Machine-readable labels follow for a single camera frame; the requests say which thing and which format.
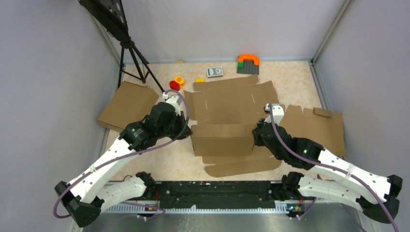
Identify flat cardboard blank underneath left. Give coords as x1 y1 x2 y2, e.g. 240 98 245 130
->
184 75 281 177

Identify folded brown cardboard box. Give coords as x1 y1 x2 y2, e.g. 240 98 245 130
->
97 81 159 132

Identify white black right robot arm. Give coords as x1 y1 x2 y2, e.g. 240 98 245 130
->
252 103 403 227

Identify black tripod stand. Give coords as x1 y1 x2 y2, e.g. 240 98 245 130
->
78 0 165 92

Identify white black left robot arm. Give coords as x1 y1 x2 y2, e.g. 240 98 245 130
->
53 90 191 228

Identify large cardboard box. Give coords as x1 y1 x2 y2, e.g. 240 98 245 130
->
191 124 255 157

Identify flat cardboard blank at right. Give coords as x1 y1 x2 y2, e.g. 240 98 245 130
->
279 105 347 159

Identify small red toy piece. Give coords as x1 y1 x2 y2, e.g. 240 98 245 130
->
169 76 185 91

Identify aluminium frame rail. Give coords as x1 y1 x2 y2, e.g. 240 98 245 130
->
69 181 379 232

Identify orange green grey toy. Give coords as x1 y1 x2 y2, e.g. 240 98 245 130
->
236 54 260 75

